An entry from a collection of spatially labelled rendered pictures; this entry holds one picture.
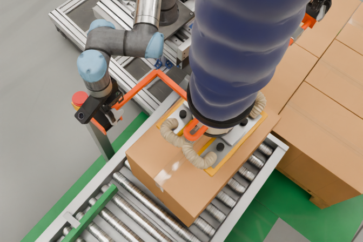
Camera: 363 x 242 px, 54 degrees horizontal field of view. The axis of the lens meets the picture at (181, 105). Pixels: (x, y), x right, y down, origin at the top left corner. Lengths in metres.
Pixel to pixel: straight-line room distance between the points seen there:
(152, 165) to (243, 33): 0.93
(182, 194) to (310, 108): 1.04
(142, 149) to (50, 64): 1.58
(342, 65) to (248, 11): 1.82
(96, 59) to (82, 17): 1.92
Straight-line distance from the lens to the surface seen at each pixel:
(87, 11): 2.90
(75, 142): 2.62
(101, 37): 1.03
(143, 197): 1.90
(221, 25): 0.71
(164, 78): 1.31
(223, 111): 1.06
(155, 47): 1.01
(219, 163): 1.33
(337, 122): 2.25
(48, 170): 2.61
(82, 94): 1.57
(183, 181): 1.50
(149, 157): 1.53
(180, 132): 1.35
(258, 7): 0.64
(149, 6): 1.06
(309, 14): 1.57
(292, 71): 2.30
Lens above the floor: 2.42
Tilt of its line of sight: 66 degrees down
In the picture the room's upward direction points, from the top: 6 degrees clockwise
